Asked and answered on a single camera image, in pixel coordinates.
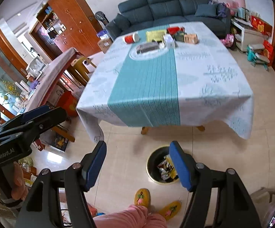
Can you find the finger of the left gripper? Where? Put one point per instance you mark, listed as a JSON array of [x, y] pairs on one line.
[[41, 119], [14, 125]]

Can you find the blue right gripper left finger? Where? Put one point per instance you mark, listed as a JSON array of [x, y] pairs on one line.
[[91, 165]]

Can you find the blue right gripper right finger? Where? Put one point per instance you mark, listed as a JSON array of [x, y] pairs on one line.
[[184, 164]]

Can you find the silver rectangular box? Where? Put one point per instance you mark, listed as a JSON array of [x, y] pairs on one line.
[[147, 46]]

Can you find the white purple carton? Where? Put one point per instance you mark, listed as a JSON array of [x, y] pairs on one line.
[[169, 41]]

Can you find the beige kraft snack bag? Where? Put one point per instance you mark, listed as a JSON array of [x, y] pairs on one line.
[[191, 38]]

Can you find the red cylindrical canister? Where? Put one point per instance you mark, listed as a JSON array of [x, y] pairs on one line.
[[132, 38]]

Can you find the yellow-green foil pouch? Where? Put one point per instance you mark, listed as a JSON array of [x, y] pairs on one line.
[[155, 35]]

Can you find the red paper box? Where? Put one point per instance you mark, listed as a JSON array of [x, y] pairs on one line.
[[174, 30]]

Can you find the dark green snack bag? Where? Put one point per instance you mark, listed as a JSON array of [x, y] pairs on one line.
[[179, 36]]

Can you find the round trash bin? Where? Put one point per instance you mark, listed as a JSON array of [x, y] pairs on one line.
[[160, 167]]

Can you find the person's left hand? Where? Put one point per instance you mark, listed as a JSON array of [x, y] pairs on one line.
[[19, 190]]

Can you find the left yellow slipper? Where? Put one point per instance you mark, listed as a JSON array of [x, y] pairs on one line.
[[142, 198]]

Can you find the pink trouser leg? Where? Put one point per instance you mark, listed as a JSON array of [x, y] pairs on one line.
[[133, 216]]

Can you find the yellow plastic stool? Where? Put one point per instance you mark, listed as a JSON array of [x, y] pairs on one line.
[[80, 71]]

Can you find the white tree-print tablecloth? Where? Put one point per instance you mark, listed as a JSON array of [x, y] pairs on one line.
[[189, 85]]

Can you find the cardboard box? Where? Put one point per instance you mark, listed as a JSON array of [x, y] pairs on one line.
[[104, 44]]

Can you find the wooden cabinet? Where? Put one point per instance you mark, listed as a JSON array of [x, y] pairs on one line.
[[62, 24]]

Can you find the teal step exerciser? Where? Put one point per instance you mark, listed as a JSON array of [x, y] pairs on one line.
[[255, 57]]

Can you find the pink plastic bag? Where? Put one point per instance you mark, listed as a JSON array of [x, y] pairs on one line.
[[228, 40]]

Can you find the white side cabinet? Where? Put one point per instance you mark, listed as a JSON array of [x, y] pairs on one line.
[[246, 35]]

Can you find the teal sofa cushion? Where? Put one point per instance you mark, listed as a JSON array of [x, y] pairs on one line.
[[206, 10]]

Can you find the red gift box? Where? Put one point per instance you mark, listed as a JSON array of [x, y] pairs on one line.
[[261, 26]]

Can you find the dark teal sofa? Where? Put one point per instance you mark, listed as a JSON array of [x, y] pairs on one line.
[[136, 15]]

